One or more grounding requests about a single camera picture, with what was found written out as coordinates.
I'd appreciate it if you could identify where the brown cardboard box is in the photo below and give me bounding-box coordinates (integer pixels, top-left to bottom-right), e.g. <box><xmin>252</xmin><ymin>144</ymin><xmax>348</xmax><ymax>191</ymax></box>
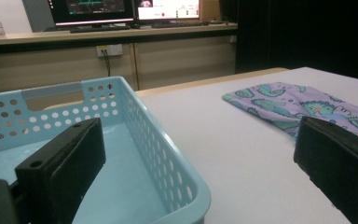
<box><xmin>199</xmin><ymin>0</ymin><xmax>222</xmax><ymax>22</ymax></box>

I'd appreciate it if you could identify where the black keyboard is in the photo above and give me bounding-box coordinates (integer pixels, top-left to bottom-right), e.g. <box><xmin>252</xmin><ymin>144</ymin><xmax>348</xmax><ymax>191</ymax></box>
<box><xmin>69</xmin><ymin>25</ymin><xmax>131</xmax><ymax>34</ymax></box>
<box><xmin>150</xmin><ymin>20</ymin><xmax>209</xmax><ymax>29</ymax></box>

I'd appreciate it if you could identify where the purple seahorse print cloth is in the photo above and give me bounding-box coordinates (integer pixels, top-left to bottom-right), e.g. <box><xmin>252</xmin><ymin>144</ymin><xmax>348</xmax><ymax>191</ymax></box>
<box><xmin>222</xmin><ymin>81</ymin><xmax>358</xmax><ymax>141</ymax></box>

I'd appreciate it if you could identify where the beige wooden counter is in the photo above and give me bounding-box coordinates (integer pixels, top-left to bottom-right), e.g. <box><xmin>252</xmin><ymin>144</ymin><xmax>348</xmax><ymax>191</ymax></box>
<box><xmin>0</xmin><ymin>22</ymin><xmax>239</xmax><ymax>94</ymax></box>

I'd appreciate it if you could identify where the black computer monitor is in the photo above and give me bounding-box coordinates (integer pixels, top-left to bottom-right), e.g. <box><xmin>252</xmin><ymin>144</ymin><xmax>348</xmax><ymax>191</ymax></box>
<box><xmin>47</xmin><ymin>0</ymin><xmax>135</xmax><ymax>27</ymax></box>

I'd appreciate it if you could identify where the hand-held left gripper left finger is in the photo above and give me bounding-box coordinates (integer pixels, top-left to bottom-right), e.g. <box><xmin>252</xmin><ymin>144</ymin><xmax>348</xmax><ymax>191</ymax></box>
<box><xmin>14</xmin><ymin>117</ymin><xmax>107</xmax><ymax>224</ymax></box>

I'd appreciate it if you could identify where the black curtain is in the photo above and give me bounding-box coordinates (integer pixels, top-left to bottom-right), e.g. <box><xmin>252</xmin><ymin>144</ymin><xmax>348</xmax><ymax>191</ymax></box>
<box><xmin>219</xmin><ymin>0</ymin><xmax>358</xmax><ymax>82</ymax></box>

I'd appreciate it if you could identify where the white wall power outlet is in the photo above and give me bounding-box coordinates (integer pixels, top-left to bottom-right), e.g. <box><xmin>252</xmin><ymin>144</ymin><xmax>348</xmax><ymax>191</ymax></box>
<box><xmin>95</xmin><ymin>44</ymin><xmax>124</xmax><ymax>58</ymax></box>

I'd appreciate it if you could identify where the black power cable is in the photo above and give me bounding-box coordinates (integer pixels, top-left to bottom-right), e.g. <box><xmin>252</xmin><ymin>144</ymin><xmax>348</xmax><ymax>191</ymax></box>
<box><xmin>103</xmin><ymin>49</ymin><xmax>112</xmax><ymax>77</ymax></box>

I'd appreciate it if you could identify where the computer monitor with white screen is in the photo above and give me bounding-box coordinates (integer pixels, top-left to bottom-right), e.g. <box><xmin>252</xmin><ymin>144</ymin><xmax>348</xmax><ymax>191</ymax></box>
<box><xmin>133</xmin><ymin>0</ymin><xmax>200</xmax><ymax>22</ymax></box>

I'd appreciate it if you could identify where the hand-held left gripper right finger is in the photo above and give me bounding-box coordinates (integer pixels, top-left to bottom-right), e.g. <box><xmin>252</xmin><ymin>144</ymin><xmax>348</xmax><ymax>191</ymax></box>
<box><xmin>293</xmin><ymin>116</ymin><xmax>358</xmax><ymax>224</ymax></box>

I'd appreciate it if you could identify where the light blue plastic basket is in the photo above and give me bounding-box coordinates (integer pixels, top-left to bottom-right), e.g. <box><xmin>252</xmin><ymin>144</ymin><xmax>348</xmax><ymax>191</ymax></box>
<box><xmin>0</xmin><ymin>76</ymin><xmax>213</xmax><ymax>224</ymax></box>

